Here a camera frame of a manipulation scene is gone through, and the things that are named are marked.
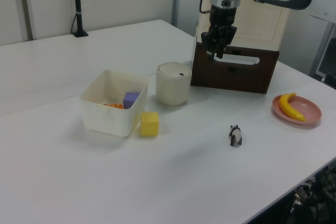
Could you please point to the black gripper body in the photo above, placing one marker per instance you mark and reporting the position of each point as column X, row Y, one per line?
column 223, row 16

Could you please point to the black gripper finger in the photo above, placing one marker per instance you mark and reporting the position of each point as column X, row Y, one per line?
column 210, row 41
column 224, row 37

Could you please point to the cream lidded trash can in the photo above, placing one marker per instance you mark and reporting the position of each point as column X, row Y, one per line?
column 172, row 87

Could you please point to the dark brown wooden drawer box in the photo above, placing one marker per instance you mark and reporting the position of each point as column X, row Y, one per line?
column 236, row 79

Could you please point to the yellow plastic banana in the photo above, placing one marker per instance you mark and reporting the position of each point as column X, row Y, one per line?
column 287, row 108

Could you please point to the black and white panda figure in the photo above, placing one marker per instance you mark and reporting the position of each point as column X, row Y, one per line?
column 236, row 136

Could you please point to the purple foam block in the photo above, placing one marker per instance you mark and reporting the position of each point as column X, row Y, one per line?
column 130, row 99

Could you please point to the yellow foam cube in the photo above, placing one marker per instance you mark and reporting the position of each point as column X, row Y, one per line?
column 149, row 125

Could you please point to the pink round plate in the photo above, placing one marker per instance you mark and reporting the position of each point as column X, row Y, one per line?
column 309, row 110

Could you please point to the orange toy piece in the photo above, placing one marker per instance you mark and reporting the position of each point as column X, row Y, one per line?
column 114, row 106

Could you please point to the white open plastic bin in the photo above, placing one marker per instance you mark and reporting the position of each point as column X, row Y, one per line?
column 107, row 121

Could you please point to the black pole stand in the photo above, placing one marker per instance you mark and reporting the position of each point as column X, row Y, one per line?
column 78, row 6

